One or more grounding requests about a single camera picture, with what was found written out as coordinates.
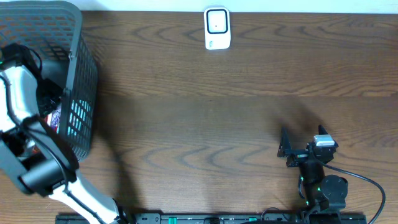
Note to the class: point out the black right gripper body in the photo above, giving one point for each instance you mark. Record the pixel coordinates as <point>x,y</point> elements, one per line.
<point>297,155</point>

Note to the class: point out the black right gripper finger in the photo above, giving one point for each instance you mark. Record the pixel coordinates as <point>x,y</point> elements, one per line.
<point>284,141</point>
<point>322,130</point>

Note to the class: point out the red purple snack packet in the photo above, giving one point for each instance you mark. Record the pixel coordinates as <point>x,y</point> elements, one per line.
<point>53,119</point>

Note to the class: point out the teal tissue pack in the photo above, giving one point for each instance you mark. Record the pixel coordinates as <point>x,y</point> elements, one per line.
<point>79,119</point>

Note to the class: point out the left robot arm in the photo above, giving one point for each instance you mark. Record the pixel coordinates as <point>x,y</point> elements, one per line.
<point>35,158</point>

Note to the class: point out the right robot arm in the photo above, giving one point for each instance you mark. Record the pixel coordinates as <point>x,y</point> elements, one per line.
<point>324,194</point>

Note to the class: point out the white barcode scanner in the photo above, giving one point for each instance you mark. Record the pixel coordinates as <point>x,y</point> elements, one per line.
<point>217,28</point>

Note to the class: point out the dark grey plastic basket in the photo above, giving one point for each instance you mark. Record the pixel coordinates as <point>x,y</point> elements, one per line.
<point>53,29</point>

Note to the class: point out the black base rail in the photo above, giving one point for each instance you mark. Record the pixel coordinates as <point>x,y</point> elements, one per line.
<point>156,218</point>

